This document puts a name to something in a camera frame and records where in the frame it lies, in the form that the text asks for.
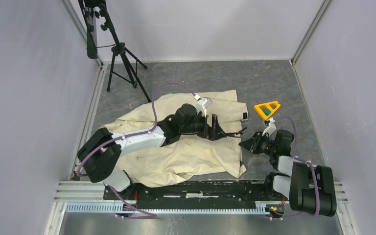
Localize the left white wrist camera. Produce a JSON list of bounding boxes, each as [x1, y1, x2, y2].
[[194, 94, 212, 117]]

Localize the cream zip jacket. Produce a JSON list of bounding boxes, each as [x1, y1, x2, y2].
[[104, 90, 248, 188]]

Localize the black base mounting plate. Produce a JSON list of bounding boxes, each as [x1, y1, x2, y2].
[[120, 180, 288, 209]]

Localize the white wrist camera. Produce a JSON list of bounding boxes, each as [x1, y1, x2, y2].
[[194, 94, 212, 117], [262, 117, 276, 137]]

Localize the purple cable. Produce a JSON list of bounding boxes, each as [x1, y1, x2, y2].
[[75, 82, 198, 220], [267, 116, 321, 222]]

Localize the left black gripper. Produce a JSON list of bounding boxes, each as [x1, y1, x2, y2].
[[180, 110, 226, 141]]

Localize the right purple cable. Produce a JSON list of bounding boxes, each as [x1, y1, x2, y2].
[[267, 116, 321, 222]]

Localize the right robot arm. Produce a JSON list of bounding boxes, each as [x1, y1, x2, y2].
[[239, 129, 337, 217]]

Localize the black camera tripod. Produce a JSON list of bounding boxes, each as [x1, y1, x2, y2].
[[77, 0, 152, 103]]

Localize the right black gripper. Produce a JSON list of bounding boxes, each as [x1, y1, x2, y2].
[[238, 130, 277, 155]]

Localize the yellow triangular plastic tool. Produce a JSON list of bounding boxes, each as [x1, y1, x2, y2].
[[253, 101, 281, 121]]

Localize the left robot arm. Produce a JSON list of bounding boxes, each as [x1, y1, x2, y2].
[[76, 104, 228, 200]]

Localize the slotted aluminium rail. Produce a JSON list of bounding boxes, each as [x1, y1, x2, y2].
[[65, 202, 269, 215]]

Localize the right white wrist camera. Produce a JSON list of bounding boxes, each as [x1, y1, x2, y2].
[[262, 117, 276, 137]]

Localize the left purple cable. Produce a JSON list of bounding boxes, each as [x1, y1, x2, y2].
[[75, 82, 198, 220]]

